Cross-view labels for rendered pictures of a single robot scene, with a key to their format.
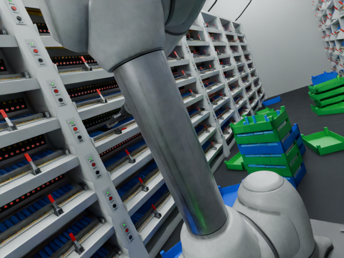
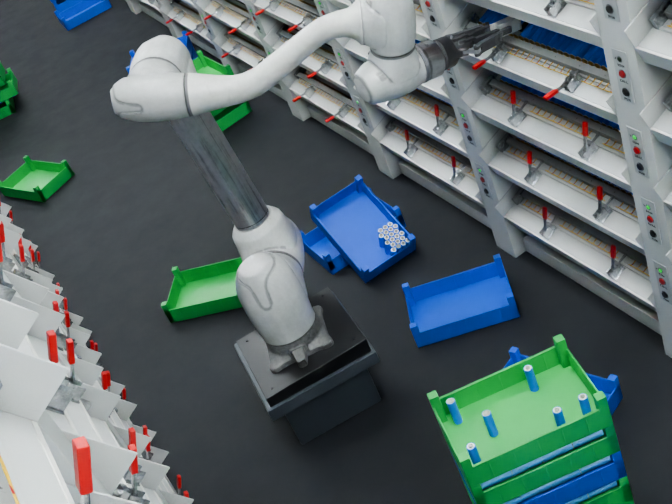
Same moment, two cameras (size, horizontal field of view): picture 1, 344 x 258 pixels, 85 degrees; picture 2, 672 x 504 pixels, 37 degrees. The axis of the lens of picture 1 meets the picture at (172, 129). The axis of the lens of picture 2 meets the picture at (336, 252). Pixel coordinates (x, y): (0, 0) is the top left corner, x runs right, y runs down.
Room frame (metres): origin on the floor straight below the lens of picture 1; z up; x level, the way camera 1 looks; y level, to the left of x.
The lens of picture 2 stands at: (1.84, -1.79, 1.93)
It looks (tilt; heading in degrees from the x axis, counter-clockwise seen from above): 35 degrees down; 125
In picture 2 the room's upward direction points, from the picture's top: 24 degrees counter-clockwise
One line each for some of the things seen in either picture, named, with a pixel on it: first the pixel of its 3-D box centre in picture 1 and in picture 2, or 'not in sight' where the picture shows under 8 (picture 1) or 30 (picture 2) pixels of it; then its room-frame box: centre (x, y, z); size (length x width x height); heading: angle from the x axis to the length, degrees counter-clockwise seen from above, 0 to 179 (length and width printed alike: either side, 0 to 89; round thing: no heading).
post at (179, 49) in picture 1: (192, 84); not in sight; (2.04, -0.39, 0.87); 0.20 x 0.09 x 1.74; 51
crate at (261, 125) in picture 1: (257, 120); (517, 408); (1.23, -0.56, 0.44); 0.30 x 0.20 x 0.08; 35
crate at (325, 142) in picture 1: (323, 140); not in sight; (1.39, -1.06, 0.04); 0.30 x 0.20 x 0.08; 162
